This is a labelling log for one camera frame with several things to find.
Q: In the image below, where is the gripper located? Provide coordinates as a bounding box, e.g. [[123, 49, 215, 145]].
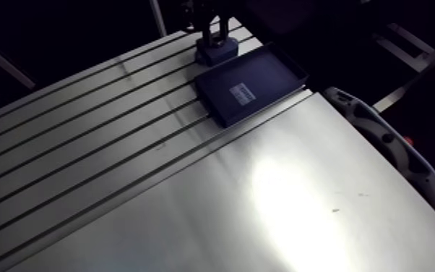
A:
[[182, 0, 238, 48]]

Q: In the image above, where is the dark blue-grey tray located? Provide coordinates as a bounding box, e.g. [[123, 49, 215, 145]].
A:
[[194, 41, 309, 129]]

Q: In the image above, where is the pale holed strip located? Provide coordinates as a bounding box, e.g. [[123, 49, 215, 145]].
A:
[[322, 86, 435, 212]]

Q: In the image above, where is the dark blue-grey housing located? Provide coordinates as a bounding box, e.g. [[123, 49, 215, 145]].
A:
[[194, 35, 240, 67]]

